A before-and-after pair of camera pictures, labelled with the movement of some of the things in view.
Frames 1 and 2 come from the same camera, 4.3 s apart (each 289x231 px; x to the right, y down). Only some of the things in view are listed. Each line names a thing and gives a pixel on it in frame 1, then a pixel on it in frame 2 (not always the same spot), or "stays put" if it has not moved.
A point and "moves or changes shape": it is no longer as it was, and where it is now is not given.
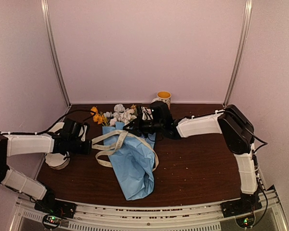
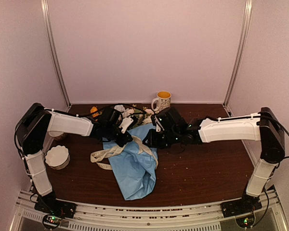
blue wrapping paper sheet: (133, 158) stays put
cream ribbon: (116, 148) moves or changes shape
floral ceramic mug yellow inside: (163, 96) stays put
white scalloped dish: (57, 161) stays put
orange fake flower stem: (98, 117) stays put
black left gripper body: (74, 148) to (110, 134)
